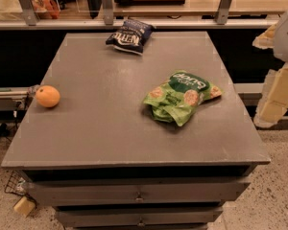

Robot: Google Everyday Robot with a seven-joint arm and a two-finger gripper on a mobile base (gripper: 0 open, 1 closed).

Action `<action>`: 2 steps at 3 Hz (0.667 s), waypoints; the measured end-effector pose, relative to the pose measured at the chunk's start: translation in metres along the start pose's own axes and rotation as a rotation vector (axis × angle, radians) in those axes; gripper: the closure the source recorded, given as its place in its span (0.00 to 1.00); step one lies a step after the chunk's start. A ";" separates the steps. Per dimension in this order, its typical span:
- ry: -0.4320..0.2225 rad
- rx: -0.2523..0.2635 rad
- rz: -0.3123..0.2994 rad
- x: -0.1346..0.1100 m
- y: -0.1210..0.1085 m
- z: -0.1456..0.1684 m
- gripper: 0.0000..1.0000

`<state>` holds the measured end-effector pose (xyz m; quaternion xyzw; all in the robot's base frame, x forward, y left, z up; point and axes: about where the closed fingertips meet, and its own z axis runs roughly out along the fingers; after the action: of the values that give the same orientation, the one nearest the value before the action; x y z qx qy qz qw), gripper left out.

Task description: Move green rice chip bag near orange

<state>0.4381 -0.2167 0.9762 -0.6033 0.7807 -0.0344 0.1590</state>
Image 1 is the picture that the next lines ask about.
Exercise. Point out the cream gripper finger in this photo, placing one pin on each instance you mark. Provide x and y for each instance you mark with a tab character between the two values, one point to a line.
274	101
266	39

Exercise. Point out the green rice chip bag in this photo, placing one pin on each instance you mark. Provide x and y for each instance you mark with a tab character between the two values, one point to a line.
177	99

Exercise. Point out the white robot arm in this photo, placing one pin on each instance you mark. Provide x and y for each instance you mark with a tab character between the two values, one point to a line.
280	49

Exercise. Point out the dark blue kettle chip bag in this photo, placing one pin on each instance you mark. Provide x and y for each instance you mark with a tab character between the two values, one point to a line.
131	36

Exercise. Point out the orange snack bag on shelf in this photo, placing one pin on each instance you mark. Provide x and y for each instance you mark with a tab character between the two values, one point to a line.
47	6

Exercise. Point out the lower grey drawer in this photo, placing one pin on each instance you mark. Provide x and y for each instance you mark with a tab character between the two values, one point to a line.
138	217

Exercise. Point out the grey drawer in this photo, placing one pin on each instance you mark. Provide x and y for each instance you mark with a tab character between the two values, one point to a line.
137	191
138	217

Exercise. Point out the grey drawer cabinet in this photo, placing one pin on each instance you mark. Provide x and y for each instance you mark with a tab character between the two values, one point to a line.
102	130

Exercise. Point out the orange fruit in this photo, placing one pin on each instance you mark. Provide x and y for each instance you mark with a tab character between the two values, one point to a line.
47	96

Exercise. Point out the upper grey drawer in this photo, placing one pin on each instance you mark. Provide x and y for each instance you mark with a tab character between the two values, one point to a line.
137	191

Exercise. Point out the yellow sponge block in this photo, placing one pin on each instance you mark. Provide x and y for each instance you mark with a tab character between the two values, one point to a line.
24	206

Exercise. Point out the metal shelf frame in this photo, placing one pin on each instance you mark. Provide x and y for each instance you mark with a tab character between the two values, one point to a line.
194	14

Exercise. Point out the black wire basket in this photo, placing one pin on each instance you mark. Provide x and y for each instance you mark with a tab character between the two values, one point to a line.
15	184

